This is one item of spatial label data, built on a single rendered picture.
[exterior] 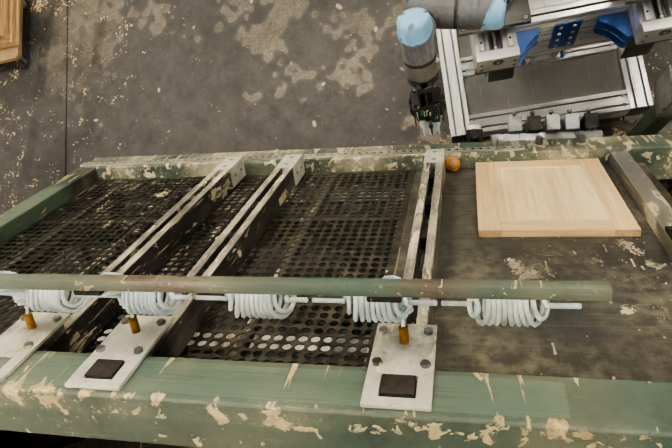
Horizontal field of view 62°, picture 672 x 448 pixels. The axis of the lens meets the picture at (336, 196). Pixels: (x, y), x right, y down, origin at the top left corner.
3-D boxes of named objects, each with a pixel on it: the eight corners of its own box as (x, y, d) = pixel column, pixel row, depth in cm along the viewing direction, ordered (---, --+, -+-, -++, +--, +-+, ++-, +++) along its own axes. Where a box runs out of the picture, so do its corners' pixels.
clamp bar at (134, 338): (310, 172, 199) (301, 106, 189) (135, 438, 93) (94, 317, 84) (283, 173, 201) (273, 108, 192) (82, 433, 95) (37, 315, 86)
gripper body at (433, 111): (414, 128, 137) (407, 90, 129) (412, 105, 143) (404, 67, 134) (446, 123, 136) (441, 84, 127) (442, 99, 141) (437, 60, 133)
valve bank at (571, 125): (600, 120, 210) (615, 97, 187) (602, 157, 207) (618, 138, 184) (462, 126, 221) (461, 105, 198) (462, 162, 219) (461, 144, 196)
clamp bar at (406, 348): (451, 168, 187) (449, 97, 178) (434, 464, 82) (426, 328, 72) (421, 169, 190) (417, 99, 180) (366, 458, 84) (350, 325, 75)
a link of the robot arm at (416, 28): (433, 2, 121) (428, 26, 116) (439, 44, 129) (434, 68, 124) (398, 5, 124) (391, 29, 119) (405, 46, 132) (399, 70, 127)
